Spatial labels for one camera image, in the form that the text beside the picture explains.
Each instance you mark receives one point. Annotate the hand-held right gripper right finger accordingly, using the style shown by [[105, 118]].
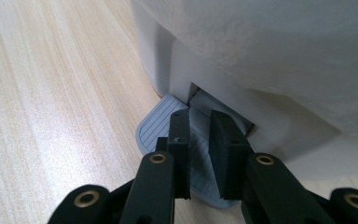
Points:
[[227, 149]]

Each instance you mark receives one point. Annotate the white rice cooker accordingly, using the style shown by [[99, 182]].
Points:
[[261, 46]]

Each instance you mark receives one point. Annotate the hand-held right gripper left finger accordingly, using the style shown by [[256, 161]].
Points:
[[178, 146]]

